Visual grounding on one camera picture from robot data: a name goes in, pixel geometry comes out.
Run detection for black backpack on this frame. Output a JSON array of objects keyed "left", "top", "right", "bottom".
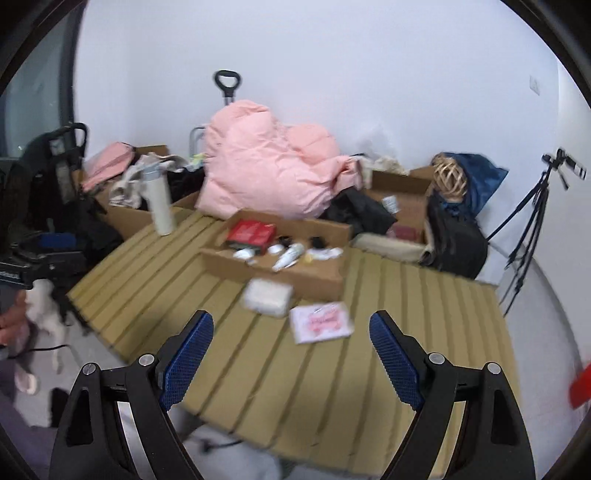
[{"left": 420, "top": 193, "right": 489, "bottom": 280}]

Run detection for video camera on tripod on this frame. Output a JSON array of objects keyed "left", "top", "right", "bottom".
[{"left": 542, "top": 148, "right": 587, "bottom": 191}]

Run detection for wall socket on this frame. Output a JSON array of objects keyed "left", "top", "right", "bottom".
[{"left": 529, "top": 76, "right": 541, "bottom": 96}]

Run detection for pink duvet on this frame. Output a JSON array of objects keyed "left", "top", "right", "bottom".
[{"left": 195, "top": 100, "right": 363, "bottom": 219}]

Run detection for black cable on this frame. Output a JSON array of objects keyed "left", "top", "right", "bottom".
[{"left": 200, "top": 437, "right": 242, "bottom": 455}]

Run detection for person left hand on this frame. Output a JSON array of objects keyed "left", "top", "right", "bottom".
[{"left": 0, "top": 290, "right": 27, "bottom": 347}]

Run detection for black trolley handle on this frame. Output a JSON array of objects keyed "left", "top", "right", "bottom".
[{"left": 213, "top": 69, "right": 242, "bottom": 105}]

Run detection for black garment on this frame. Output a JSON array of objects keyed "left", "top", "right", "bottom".
[{"left": 320, "top": 187, "right": 397, "bottom": 240}]

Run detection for open cardboard box behind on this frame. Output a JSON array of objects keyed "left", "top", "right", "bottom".
[{"left": 366, "top": 166, "right": 435, "bottom": 244}]

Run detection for beige crumpled clothes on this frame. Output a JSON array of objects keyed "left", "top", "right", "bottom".
[{"left": 108, "top": 152, "right": 190, "bottom": 210}]

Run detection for shallow cardboard tray box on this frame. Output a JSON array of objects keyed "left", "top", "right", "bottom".
[{"left": 201, "top": 210, "right": 351, "bottom": 302}]

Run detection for left cardboard box with clothes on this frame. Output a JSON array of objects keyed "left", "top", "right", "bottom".
[{"left": 80, "top": 142, "right": 205, "bottom": 239}]

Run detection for pink patterned packet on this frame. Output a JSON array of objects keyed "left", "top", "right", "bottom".
[{"left": 289, "top": 302, "right": 355, "bottom": 345}]

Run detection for blue cloth bag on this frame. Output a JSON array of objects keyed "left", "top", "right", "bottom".
[{"left": 443, "top": 152, "right": 509, "bottom": 220}]

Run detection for red bucket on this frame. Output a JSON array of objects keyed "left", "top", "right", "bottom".
[{"left": 569, "top": 364, "right": 591, "bottom": 409}]

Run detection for pink plush toy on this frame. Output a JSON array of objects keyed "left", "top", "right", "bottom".
[{"left": 10, "top": 279, "right": 67, "bottom": 395}]

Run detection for white spray bottle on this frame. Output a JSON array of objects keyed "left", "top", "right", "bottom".
[{"left": 273, "top": 243, "right": 305, "bottom": 272}]

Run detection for woven rattan ball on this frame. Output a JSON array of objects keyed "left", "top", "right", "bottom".
[{"left": 432, "top": 153, "right": 468, "bottom": 204}]

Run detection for beige cushion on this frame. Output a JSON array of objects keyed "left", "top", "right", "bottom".
[{"left": 352, "top": 233, "right": 434, "bottom": 263}]

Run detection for black camera tripod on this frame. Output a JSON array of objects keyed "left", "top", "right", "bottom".
[{"left": 486, "top": 166, "right": 554, "bottom": 316}]

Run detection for red book box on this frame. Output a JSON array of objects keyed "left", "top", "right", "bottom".
[{"left": 225, "top": 220, "right": 276, "bottom": 249}]

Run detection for white tall thermos bottle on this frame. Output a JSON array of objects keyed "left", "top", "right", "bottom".
[{"left": 140, "top": 164, "right": 175, "bottom": 236}]

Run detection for translucent white plastic box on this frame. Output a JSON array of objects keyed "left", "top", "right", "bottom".
[{"left": 242, "top": 279, "right": 294, "bottom": 318}]

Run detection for metal folding chair frame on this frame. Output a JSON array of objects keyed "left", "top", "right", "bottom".
[{"left": 189, "top": 125, "right": 205, "bottom": 156}]

